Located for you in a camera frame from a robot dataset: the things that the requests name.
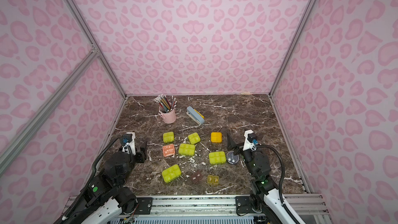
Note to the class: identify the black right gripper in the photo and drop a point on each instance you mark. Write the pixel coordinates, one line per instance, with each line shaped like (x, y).
(238, 149)

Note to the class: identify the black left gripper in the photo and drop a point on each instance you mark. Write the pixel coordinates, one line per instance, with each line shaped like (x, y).
(138, 155)

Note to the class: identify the white pillbox yellow lid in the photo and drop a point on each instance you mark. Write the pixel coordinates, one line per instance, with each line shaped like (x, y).
(216, 137)

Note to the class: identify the white pillbox green lid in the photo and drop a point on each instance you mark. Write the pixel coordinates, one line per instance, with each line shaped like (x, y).
(194, 138)
(171, 173)
(186, 149)
(218, 157)
(168, 137)

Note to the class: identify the orange square pillbox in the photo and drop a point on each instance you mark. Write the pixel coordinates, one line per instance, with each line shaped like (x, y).
(168, 150)

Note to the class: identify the white pillbox green lid front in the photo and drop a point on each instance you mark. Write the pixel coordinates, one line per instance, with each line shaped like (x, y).
(171, 173)

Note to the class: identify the white pillbox green lid back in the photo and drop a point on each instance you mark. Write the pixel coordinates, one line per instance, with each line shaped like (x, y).
(194, 138)

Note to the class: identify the small yellow pillbox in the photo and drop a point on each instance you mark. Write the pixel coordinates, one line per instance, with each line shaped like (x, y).
(213, 180)

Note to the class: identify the small dark red pillbox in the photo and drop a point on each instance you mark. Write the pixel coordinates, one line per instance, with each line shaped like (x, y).
(196, 177)

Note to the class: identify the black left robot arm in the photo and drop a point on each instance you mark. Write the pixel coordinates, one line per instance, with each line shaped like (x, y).
(105, 196)

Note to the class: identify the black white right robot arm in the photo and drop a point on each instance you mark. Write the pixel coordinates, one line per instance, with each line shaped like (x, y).
(267, 195)

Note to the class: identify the blue grey stapler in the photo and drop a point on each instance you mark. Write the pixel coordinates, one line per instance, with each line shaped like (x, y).
(195, 115)

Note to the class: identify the pink pencil cup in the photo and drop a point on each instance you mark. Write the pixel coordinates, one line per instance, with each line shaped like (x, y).
(169, 117)

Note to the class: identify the coloured pencils bundle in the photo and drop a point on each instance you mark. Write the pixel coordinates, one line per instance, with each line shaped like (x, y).
(166, 103)

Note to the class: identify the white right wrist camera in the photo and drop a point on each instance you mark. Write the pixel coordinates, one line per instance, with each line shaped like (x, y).
(251, 141)

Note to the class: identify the aluminium front rail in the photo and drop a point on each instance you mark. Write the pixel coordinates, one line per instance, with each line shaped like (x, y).
(205, 209)

